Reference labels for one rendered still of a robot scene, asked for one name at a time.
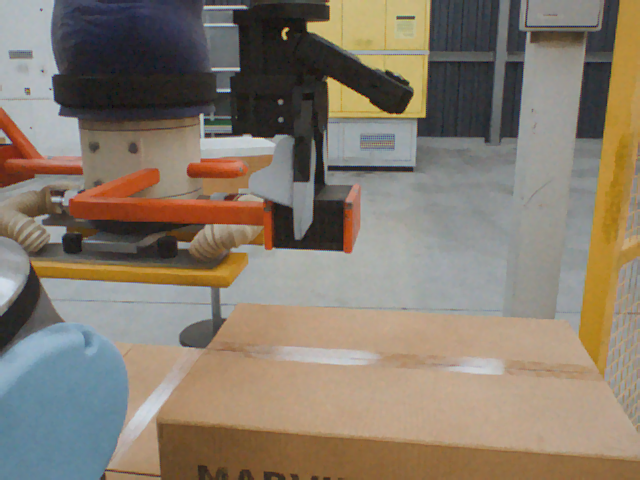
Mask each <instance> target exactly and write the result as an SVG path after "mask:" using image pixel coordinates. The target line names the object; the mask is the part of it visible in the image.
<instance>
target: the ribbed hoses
mask: <svg viewBox="0 0 640 480"><path fill-rule="evenodd" d="M49 188H68V189H70V190H71V189H73V188H74V189H85V185H84V184H83V183H82V184H81V185H80V184H79V183H74V182H54V183H49V184H47V185H46V186H44V187H42V188H41V189H40V191H36V190H32V191H31V192H29V191H26V192H25V193H21V194H18V195H16V196H14V197H12V198H9V199H8V200H6V201H5V202H3V203H1V204H0V236H1V237H5V238H8V239H11V240H13V241H15V242H17V243H18V244H19V245H21V246H22V249H25V250H26V252H32V253H35V252H36V251H38V250H40V249H41V248H42V247H44V246H45V244H46V243H47V242H48V241H49V240H50V239H51V238H52V237H53V236H50V233H49V232H45V228H42V227H41V223H36V222H35V219H34V217H37V216H41V215H42V214H43V215H44V216H45V215H46V214H47V215H51V214H52V212H53V213H54V215H56V206H55V209H53V207H52V203H51V200H52V199H51V194H50V191H49V190H48V189H49ZM246 194H248V193H246ZM237 197H240V195H239V196H237ZM237 197H236V198H235V199H234V200H233V201H237ZM263 200H264V199H261V198H258V197H255V196H253V195H252V194H251V193H250V194H248V195H245V196H242V197H241V198H240V199H239V200H238V201H237V202H263ZM263 227H264V226H252V225H227V224H208V225H206V226H205V227H204V229H202V230H201V231H200V232H199V233H198V236H196V237H195V238H194V240H193V241H192V242H191V244H190V245H189V249H188V250H189V253H190V255H192V257H193V258H194V259H195V260H197V261H210V260H213V259H215V258H217V257H218V256H219V255H220V254H221V253H223V252H225V251H226V250H227V249H228V250H231V249H232V248H236V249H238V248H239V247H240V246H241V245H247V244H248V242H249V241H253V239H254V238H255V237H256V236H257V235H258V234H259V233H260V231H261V230H262V228H263Z"/></svg>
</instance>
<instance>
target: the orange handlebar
mask: <svg viewBox="0 0 640 480"><path fill-rule="evenodd" d="M42 156H43V157H44V159H45V160H38V159H25V157H24V156H23V157H22V159H7V160H6V161H5V163H4V169H5V171H6V173H8V174H32V175H59V174H69V175H83V167H82V161H81V160H82V158H81V156H51V155H42ZM48 159H49V160H48ZM50 159H53V160H50ZM54 159H56V160H54ZM58 159H59V160H58ZM62 159H63V160H62ZM66 159H67V160H66ZM248 165H249V164H248V163H247V162H246V161H244V160H242V159H234V158H201V161H200V162H191V163H189V165H188V167H187V175H188V176H189V177H191V178H217V179H231V178H239V177H242V176H244V175H246V174H247V173H248ZM159 182H160V170H159V169H158V168H155V167H153V168H144V169H140V170H138V171H135V172H132V173H131V174H128V175H126V176H123V177H120V178H118V179H115V180H113V181H110V182H107V183H105V184H102V185H100V186H98V187H95V188H93V189H90V190H88V191H85V192H82V193H80V194H77V195H75V196H72V197H71V198H70V199H69V206H70V212H71V215H74V217H75V218H78V219H98V220H124V221H150V222H175V223H201V224H227V225H252V226H264V222H263V202H236V201H205V200H174V199H144V198H127V197H129V196H131V195H133V194H135V193H137V192H139V191H142V190H144V189H146V188H148V187H150V186H152V185H155V184H157V183H159Z"/></svg>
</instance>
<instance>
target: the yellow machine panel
mask: <svg viewBox="0 0 640 480"><path fill-rule="evenodd" d="M326 4H328V5H330V21H327V22H317V23H307V32H310V33H315V34H318V35H320V36H322V37H324V38H325V39H327V40H329V41H331V42H332V43H334V44H336V45H338V46H340V47H341V48H343V49H345V50H347V51H349V53H351V54H353V55H355V56H357V57H358V58H360V59H362V60H364V61H366V62H367V63H369V64H371V65H373V66H374V67H376V68H378V69H382V70H383V71H386V69H388V70H391V71H393V72H396V73H399V74H401V75H402V77H403V78H404V79H406V80H408V81H409V82H410V84H409V86H411V87H412V88H413V89H414V95H413V97H412V99H411V101H410V103H409V104H408V106H407V108H406V109H405V111H404V112H403V113H401V114H396V113H393V114H389V113H387V112H385V111H382V110H380V109H378V108H377V107H375V106H373V105H371V104H370V103H369V99H367V98H365V97H363V96H362V95H360V94H358V93H356V92H354V91H353V90H351V89H350V88H348V87H346V86H345V85H343V84H341V83H339V82H338V81H336V80H334V79H332V78H330V77H328V79H327V80H326V81H327V82H328V91H329V117H328V161H327V171H397V172H413V166H415V154H416V132H417V117H423V118H424V117H425V113H426V93H427V72H428V54H429V51H430V50H429V31H430V25H429V10H430V0H331V1H330V2H329V3H326Z"/></svg>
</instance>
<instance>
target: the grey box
mask: <svg viewBox="0 0 640 480"><path fill-rule="evenodd" d="M603 8H604V0H521V11H520V23H519V30H520V31H558V32H594V31H599V30H600V29H601V23H602V15H603Z"/></svg>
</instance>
